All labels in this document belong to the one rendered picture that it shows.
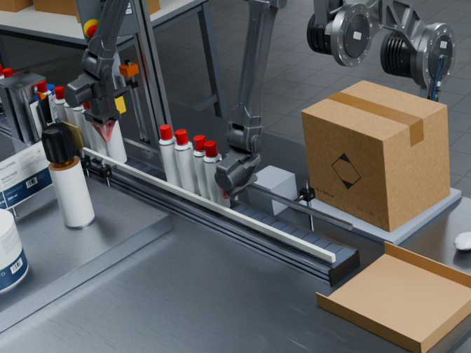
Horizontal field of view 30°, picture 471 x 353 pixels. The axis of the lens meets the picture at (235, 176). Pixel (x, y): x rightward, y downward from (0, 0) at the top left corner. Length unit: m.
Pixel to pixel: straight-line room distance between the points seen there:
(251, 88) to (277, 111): 2.91
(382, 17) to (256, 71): 0.86
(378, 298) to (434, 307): 0.13
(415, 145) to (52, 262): 1.00
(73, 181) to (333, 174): 0.71
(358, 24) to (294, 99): 2.41
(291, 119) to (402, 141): 2.74
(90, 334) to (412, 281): 0.78
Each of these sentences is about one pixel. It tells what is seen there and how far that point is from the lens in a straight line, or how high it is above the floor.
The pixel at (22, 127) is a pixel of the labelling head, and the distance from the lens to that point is 2.94.
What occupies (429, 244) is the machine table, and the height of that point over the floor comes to 0.83.
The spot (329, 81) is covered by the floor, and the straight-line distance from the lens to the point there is 5.36.
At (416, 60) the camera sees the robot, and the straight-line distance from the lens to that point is 3.15.
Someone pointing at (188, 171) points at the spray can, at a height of 0.97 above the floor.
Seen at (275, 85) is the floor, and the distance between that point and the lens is 5.40.
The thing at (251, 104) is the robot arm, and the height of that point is 1.23.
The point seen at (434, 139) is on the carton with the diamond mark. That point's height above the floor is 1.04.
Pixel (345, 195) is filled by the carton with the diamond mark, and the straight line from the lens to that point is 2.37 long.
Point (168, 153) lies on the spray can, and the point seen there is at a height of 1.01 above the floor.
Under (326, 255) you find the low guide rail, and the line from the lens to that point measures 2.14.
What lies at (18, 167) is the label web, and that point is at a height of 1.02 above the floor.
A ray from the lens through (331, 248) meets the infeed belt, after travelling 2.21.
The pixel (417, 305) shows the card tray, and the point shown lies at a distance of 2.08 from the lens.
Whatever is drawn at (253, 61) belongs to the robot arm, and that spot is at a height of 1.34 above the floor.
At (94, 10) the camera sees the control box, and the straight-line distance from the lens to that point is 2.62.
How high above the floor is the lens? 2.12
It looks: 29 degrees down
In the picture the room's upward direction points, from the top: 10 degrees counter-clockwise
